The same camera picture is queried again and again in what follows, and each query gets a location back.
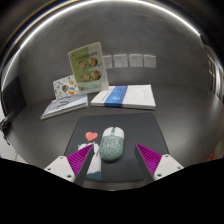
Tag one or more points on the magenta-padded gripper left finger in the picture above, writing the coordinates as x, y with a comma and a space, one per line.
71, 165

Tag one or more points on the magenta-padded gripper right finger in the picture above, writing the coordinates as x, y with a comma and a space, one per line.
156, 163

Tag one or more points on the mint green perforated computer mouse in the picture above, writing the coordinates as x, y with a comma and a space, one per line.
111, 146

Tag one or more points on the black mouse pad heart print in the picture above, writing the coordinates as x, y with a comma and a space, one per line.
140, 128

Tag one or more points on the grey striped cover book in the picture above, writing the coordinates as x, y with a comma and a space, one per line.
65, 106

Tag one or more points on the white book blue band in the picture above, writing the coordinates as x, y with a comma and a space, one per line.
125, 96

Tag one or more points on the white sticker sheet card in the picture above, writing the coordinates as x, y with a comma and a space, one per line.
64, 87

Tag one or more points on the green menu sign stand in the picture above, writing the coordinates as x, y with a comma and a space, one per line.
88, 68

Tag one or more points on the white wall switch plate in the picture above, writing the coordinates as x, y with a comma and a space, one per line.
120, 60
149, 61
135, 60
108, 62

